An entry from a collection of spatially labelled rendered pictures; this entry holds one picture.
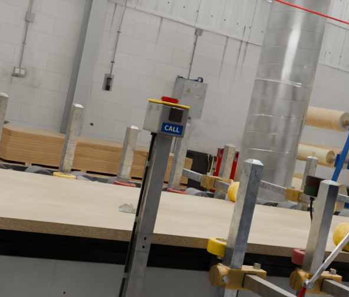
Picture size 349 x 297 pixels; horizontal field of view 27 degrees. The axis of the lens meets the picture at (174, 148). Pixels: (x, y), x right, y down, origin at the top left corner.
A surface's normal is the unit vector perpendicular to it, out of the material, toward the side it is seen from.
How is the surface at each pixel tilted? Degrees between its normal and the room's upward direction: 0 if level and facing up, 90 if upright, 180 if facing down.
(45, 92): 90
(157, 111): 90
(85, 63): 90
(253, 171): 90
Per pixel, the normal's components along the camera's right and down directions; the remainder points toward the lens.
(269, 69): -0.68, -0.10
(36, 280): 0.49, 0.15
